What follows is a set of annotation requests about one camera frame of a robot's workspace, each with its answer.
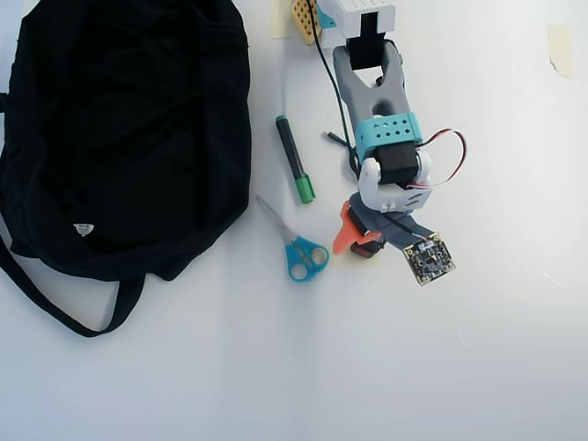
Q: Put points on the beige masking tape strip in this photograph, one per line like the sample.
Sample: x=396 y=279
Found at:
x=561 y=50
x=340 y=263
x=280 y=20

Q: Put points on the black fabric bag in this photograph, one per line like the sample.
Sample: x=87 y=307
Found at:
x=128 y=138

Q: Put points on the black bike light red lens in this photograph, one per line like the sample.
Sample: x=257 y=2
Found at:
x=367 y=252

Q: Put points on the black marker with green cap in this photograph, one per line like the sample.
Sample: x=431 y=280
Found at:
x=292 y=156

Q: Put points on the grey-blue gripper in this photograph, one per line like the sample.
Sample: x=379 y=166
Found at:
x=347 y=231

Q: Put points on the camera circuit board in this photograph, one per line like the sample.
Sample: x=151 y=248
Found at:
x=429 y=259

